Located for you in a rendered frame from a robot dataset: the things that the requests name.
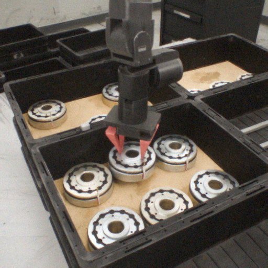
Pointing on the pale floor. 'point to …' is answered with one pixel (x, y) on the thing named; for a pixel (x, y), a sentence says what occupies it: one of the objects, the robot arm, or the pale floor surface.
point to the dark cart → (209, 19)
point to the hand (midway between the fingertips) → (132, 152)
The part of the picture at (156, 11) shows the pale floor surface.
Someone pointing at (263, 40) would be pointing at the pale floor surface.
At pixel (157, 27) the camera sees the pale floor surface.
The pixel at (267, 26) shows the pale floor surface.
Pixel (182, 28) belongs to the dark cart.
